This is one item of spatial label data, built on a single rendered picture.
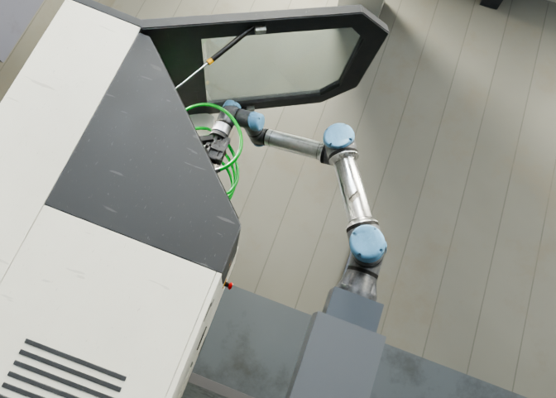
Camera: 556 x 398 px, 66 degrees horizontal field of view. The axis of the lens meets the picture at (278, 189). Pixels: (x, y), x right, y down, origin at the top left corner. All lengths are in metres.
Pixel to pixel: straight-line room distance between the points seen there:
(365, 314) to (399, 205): 2.94
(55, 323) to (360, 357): 0.93
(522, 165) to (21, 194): 4.48
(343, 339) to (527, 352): 3.28
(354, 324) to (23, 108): 1.28
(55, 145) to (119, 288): 0.50
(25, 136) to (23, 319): 0.55
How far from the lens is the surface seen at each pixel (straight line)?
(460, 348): 4.42
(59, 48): 1.69
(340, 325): 1.52
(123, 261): 1.39
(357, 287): 1.58
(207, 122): 2.24
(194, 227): 1.37
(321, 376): 1.52
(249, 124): 1.79
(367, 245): 1.48
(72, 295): 1.42
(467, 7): 5.82
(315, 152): 1.80
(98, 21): 1.71
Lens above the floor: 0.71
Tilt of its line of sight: 16 degrees up
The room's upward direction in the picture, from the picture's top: 21 degrees clockwise
